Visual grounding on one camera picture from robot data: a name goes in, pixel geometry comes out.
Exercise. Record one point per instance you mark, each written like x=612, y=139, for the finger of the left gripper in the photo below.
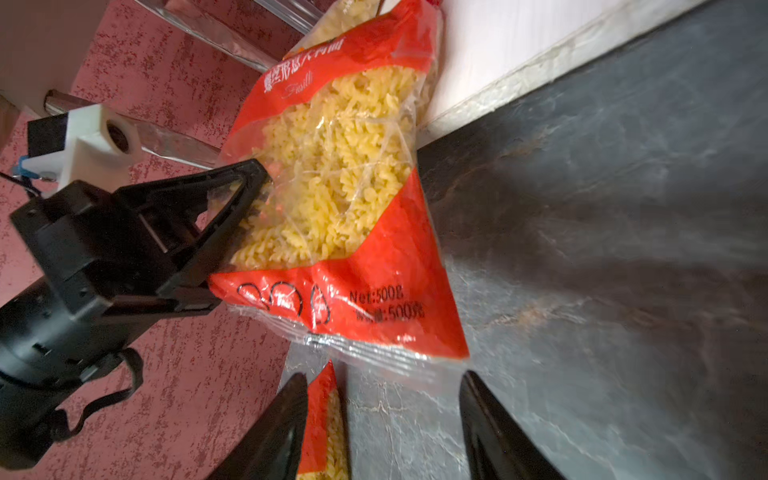
x=192, y=219

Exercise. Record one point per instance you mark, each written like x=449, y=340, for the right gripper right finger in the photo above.
x=496, y=446

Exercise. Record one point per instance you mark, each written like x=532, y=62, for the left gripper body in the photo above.
x=130, y=256

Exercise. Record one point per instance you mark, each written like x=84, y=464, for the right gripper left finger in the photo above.
x=271, y=449

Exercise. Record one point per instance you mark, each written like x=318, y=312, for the red macaroni bag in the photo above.
x=324, y=447
x=339, y=250

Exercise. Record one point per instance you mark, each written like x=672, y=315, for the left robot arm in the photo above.
x=45, y=358

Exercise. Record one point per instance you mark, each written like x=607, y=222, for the white two-tier shelf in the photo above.
x=149, y=60

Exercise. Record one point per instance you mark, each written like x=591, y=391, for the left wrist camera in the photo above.
x=92, y=144

